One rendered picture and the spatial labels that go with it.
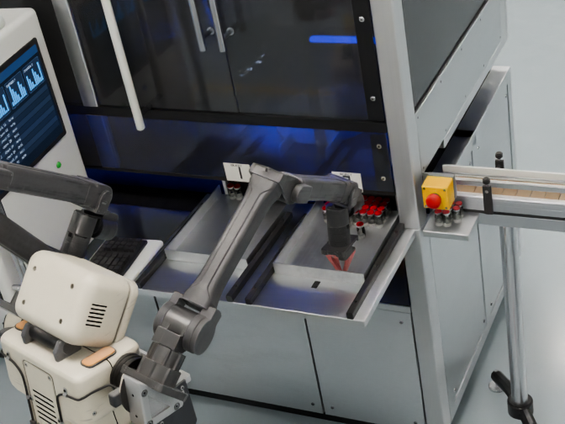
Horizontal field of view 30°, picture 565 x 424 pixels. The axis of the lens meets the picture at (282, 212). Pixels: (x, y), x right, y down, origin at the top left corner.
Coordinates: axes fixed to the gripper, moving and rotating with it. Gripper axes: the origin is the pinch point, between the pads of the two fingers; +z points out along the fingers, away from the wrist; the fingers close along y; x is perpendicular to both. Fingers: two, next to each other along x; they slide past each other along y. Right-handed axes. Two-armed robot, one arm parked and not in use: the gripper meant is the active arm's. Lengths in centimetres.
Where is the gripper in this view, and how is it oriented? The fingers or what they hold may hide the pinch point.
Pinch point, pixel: (342, 273)
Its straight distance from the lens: 275.3
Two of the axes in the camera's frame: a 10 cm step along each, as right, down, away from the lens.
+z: 1.0, 9.0, 4.2
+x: -9.0, -1.0, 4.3
